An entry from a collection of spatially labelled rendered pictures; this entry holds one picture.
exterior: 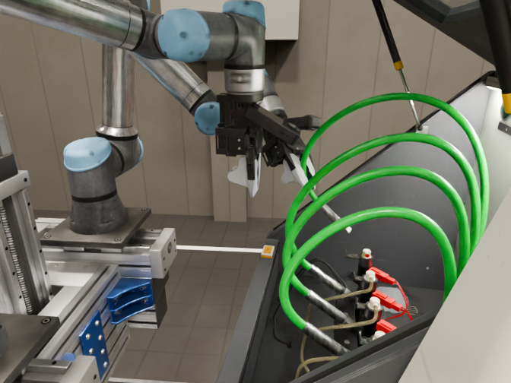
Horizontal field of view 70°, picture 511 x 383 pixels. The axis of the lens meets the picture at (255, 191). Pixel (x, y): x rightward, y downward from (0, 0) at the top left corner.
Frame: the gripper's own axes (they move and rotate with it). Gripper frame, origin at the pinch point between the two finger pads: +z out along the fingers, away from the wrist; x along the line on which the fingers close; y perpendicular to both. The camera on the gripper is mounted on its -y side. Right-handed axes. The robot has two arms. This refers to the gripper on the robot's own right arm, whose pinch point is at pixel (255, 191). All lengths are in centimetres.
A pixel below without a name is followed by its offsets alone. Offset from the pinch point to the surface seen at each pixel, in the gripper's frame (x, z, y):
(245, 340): 13.1, 27.3, -0.7
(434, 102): -2.7, -18.8, -32.4
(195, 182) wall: -231, 88, 102
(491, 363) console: 46, -6, -27
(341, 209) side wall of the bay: -29.9, 15.6, -19.4
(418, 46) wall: -252, -28, -78
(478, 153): 0.6, -10.7, -40.3
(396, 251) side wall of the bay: -30, 28, -36
